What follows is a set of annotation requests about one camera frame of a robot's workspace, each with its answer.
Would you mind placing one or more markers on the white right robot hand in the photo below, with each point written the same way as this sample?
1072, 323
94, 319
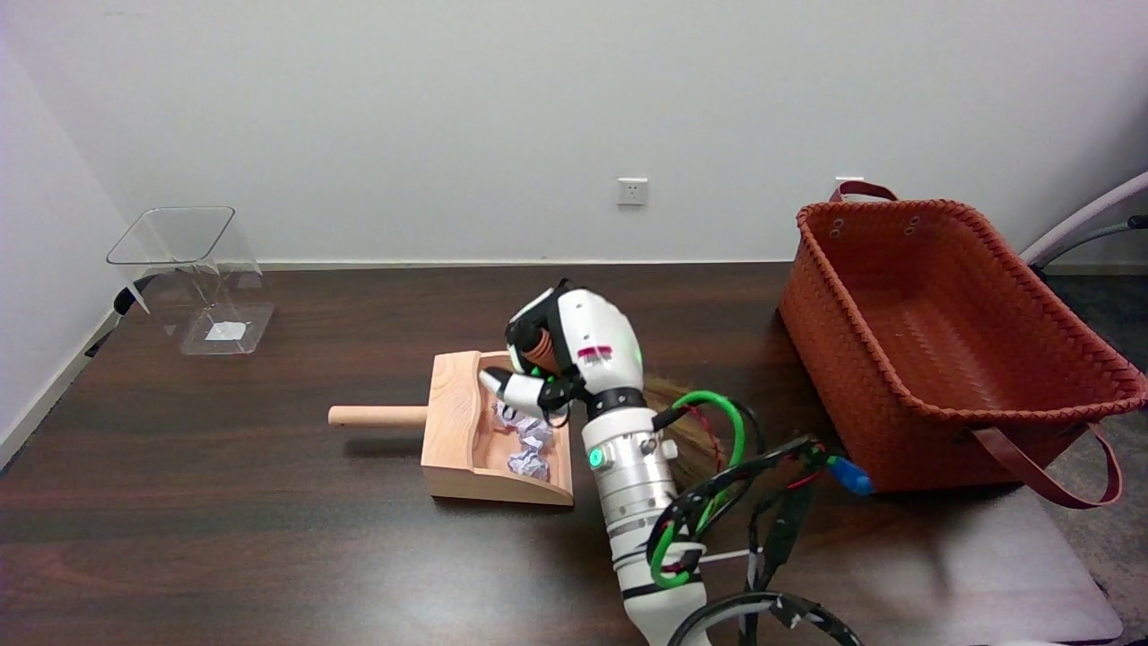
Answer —
596, 341

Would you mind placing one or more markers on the white paper ball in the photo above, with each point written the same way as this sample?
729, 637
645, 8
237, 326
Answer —
505, 415
535, 430
529, 464

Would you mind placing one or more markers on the straw hand broom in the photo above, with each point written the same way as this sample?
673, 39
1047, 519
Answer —
691, 440

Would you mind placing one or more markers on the wooden dustpan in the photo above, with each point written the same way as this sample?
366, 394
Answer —
448, 449

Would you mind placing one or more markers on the red woven basket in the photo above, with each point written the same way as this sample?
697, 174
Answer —
897, 314

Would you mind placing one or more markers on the clear acrylic container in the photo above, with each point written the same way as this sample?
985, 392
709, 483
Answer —
224, 332

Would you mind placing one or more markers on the pale curved tube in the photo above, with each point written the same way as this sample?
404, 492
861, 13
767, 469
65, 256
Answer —
1090, 215

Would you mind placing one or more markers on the grey curved bar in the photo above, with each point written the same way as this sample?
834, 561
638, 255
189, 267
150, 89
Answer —
1099, 233

